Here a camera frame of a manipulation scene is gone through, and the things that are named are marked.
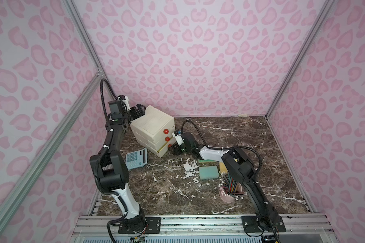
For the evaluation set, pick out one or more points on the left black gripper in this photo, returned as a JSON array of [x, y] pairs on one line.
[[135, 112]]

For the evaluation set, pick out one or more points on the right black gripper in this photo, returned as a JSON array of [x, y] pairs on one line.
[[179, 146]]

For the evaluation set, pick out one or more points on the cream plastic drawer cabinet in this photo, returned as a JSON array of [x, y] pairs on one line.
[[145, 126]]

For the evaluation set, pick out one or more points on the light mint sponge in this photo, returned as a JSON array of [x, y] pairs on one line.
[[210, 172]]

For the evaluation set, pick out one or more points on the beige tan sponge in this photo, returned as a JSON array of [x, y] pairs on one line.
[[223, 169]]

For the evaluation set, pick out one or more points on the green sponge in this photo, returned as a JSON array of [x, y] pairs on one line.
[[206, 161]]

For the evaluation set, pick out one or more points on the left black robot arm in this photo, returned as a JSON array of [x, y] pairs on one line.
[[109, 169]]

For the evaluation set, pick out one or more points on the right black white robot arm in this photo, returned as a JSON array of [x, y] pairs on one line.
[[243, 164]]

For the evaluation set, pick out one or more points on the light blue calculator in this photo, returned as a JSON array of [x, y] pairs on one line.
[[136, 159]]

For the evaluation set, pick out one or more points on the bundle of coloured pencils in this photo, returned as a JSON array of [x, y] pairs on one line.
[[229, 183]]

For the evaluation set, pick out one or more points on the pink pencil cup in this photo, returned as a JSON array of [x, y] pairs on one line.
[[229, 198]]

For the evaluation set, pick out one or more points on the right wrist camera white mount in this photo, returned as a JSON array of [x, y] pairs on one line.
[[178, 136]]

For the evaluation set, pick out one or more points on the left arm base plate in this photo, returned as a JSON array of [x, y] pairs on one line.
[[137, 225]]

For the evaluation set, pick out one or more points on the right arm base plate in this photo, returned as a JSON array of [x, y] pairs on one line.
[[251, 224]]

